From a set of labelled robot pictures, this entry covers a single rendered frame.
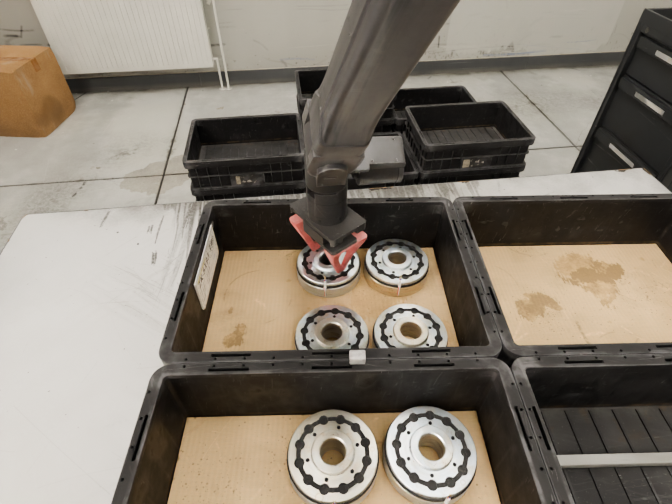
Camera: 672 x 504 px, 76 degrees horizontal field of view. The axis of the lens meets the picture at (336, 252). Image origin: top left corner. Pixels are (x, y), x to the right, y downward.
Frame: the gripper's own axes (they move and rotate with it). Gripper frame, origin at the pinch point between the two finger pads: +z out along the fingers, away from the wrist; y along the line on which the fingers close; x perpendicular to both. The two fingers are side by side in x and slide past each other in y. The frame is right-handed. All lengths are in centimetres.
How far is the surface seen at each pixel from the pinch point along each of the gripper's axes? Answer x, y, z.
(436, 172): -80, 38, 40
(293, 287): 6.3, 1.2, 4.0
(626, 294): -33.6, -33.9, 4.0
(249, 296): 12.7, 4.1, 4.0
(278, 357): 18.1, -13.5, -6.3
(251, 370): 21.3, -13.0, -6.4
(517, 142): -102, 23, 30
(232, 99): -99, 231, 92
